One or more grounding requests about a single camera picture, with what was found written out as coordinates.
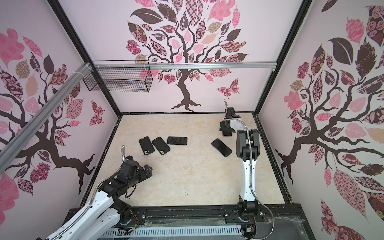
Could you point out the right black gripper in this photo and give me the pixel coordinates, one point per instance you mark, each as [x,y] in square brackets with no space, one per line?
[222,126]

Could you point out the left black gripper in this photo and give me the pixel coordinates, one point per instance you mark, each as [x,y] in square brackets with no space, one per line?
[143,176]

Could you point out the black phone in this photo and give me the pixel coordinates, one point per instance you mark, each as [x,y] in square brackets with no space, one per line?
[221,147]

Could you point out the black phone case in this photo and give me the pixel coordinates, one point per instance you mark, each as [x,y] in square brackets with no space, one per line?
[146,145]
[161,146]

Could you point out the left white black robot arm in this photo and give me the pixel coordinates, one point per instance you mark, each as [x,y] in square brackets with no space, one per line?
[105,209]

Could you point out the black phone case horizontal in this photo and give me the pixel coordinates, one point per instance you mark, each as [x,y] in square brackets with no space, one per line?
[183,141]

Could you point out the right metal flexible conduit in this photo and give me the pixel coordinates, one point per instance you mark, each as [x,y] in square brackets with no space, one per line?
[250,168]

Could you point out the aluminium rail back horizontal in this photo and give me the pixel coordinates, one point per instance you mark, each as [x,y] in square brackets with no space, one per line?
[190,66]

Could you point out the black wire basket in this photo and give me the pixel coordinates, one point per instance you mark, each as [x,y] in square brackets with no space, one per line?
[120,76]

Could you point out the white slotted cable duct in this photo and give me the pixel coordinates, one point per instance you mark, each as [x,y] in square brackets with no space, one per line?
[160,233]

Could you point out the black base frame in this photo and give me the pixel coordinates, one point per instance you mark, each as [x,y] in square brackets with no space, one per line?
[273,222]

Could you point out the aluminium rail left diagonal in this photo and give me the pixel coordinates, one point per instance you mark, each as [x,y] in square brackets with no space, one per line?
[13,148]

